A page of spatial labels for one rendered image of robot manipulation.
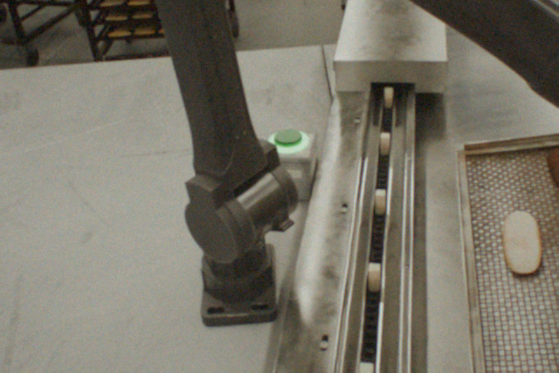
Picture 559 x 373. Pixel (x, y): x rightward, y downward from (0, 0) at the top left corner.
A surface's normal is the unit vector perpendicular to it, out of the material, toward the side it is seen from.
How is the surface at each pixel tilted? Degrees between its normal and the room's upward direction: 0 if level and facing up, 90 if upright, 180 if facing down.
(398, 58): 0
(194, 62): 90
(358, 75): 90
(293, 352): 0
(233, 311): 0
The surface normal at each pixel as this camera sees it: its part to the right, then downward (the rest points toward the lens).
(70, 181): -0.07, -0.83
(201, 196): -0.66, 0.46
